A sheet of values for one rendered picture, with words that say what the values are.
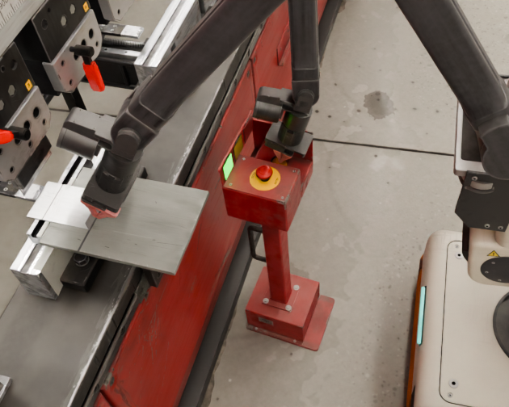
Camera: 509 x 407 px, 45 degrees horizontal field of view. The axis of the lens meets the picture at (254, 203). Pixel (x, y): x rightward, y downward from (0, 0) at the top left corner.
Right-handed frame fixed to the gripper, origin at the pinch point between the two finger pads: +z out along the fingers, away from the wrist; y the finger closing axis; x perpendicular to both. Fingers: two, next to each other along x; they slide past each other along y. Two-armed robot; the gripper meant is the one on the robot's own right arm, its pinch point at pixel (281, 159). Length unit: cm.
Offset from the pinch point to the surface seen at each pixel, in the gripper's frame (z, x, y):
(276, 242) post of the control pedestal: 25.3, 7.5, -7.3
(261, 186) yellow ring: -3.7, 12.4, 1.2
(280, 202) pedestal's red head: -4.6, 15.0, -4.4
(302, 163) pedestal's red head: 2.2, -3.1, -5.2
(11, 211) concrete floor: 103, -2, 94
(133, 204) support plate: -20.8, 39.7, 19.7
